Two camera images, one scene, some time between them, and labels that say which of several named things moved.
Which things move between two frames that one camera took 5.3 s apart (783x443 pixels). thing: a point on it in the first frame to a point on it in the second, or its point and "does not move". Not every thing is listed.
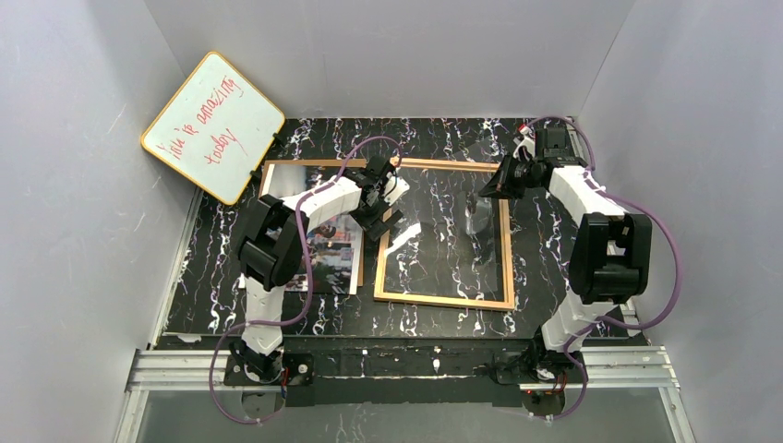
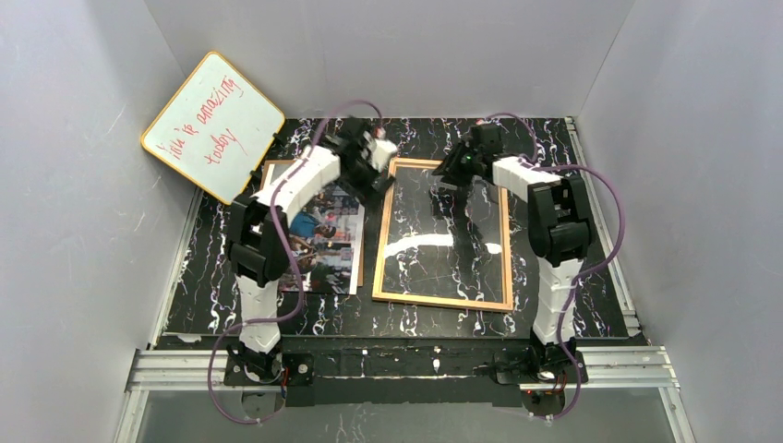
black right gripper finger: x=503 y=185 to x=453 y=174
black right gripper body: x=511 y=176 to x=459 y=169
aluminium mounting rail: x=193 y=369 does not move
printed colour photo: x=336 y=244 does not move
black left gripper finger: x=383 y=224 to x=372 y=191
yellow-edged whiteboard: x=216 y=129 does not move
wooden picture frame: x=504 y=212 does not move
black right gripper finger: x=505 y=171 to x=455 y=159
